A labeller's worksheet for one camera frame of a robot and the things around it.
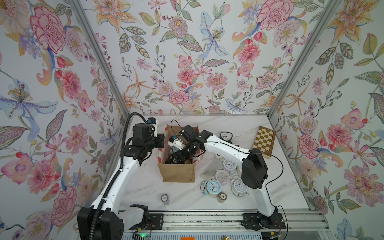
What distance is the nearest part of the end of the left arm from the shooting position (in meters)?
0.54

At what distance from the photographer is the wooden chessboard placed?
995 mm

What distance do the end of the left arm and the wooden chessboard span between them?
0.67 metres
